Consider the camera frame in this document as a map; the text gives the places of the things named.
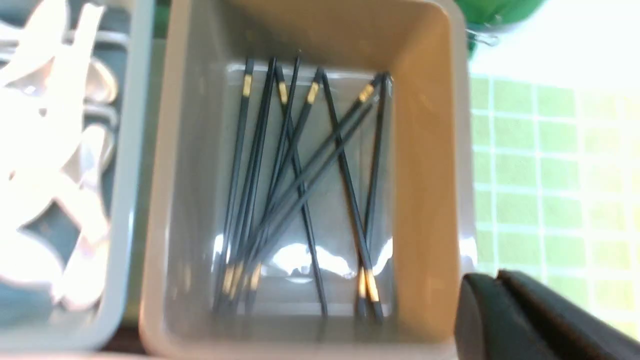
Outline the black chopstick gold band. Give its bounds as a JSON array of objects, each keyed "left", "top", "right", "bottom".
[{"left": 213, "top": 57, "right": 255, "bottom": 313}]

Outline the black chopstick crossing diagonal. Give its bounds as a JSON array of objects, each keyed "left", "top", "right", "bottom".
[{"left": 239, "top": 104, "right": 373, "bottom": 277}]

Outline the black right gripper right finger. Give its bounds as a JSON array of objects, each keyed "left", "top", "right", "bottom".
[{"left": 497, "top": 269, "right": 640, "bottom": 360}]

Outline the brown plastic chopstick bin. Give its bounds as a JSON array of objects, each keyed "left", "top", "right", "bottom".
[{"left": 139, "top": 0, "right": 476, "bottom": 360}]

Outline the green backdrop cloth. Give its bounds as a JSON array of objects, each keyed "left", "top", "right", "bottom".
[{"left": 455, "top": 0, "right": 545, "bottom": 56}]

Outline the white soup spoon front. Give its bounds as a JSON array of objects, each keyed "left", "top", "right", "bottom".
[{"left": 49, "top": 218, "right": 111, "bottom": 312}]

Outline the blue plastic spoon bin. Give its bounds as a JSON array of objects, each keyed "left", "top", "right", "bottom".
[{"left": 1, "top": 0, "right": 155, "bottom": 354}]

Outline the white ceramic soup spoon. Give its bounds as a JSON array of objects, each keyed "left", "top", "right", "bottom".
[{"left": 1, "top": 0, "right": 105, "bottom": 202}]

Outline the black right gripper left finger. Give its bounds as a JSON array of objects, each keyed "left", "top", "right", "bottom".
[{"left": 454, "top": 273, "right": 546, "bottom": 360}]

